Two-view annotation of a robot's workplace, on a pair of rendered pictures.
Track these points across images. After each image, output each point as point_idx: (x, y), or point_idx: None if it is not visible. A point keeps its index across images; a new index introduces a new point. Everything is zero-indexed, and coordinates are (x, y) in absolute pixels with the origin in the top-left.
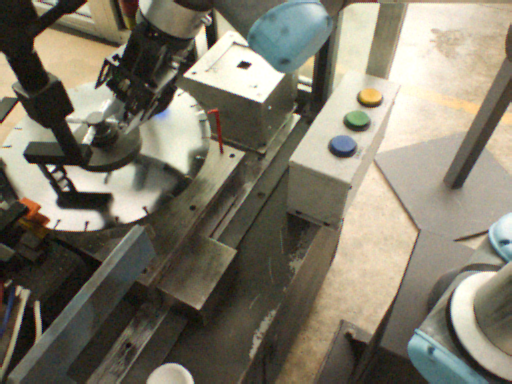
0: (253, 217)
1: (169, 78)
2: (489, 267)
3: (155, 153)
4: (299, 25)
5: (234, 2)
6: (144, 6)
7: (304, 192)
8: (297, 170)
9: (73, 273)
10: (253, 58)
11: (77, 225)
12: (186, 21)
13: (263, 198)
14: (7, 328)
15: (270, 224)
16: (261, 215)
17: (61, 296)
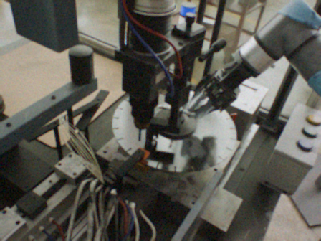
0: (239, 182)
1: (238, 92)
2: None
3: (205, 133)
4: None
5: (309, 59)
6: (246, 54)
7: (277, 170)
8: (278, 156)
9: (154, 198)
10: (240, 88)
11: (170, 168)
12: (267, 64)
13: (243, 171)
14: (127, 223)
15: (249, 188)
16: (243, 182)
17: (145, 211)
